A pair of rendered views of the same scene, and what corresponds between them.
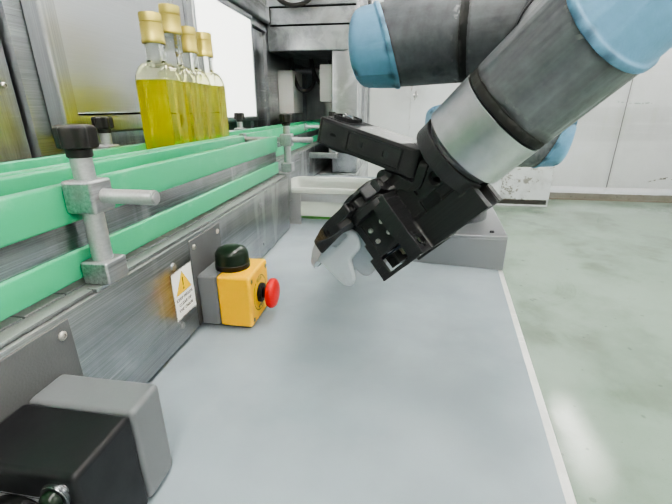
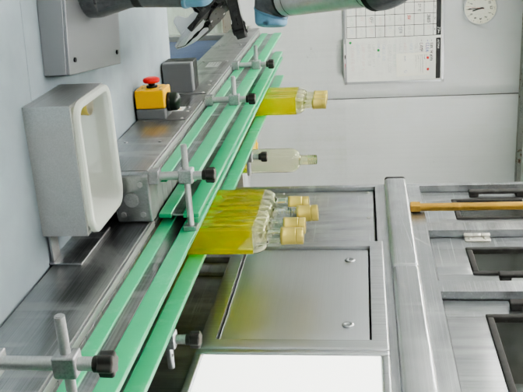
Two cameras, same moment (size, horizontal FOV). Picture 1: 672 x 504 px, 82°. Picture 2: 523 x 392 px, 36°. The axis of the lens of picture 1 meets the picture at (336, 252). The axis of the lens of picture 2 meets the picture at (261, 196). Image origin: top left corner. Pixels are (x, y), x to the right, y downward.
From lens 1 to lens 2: 227 cm
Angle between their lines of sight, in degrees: 140
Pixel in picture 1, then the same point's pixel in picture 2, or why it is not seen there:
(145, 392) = (191, 63)
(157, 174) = (226, 116)
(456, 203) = not seen: outside the picture
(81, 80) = (268, 254)
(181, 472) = (159, 61)
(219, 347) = not seen: hidden behind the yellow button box
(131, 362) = not seen: hidden behind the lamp
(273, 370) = (144, 58)
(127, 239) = (209, 110)
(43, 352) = (203, 91)
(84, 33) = (300, 260)
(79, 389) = (193, 81)
